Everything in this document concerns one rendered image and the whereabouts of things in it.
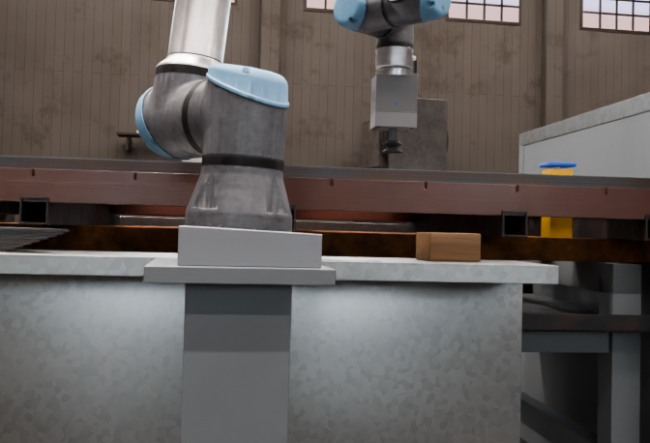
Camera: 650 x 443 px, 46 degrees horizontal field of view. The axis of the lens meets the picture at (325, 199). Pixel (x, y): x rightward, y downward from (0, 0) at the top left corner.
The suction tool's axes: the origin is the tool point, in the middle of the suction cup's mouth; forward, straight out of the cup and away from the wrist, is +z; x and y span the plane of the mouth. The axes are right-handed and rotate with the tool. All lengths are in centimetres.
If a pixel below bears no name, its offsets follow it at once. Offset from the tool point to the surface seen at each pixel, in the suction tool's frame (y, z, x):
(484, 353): -15.7, 37.9, 12.7
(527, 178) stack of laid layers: -26.6, 4.6, 4.2
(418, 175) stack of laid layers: -4.4, 4.8, 4.5
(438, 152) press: -243, -97, -941
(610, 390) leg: -45, 47, 3
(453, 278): -5.1, 23.1, 28.9
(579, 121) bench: -58, -14, -44
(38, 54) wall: 350, -233, -1041
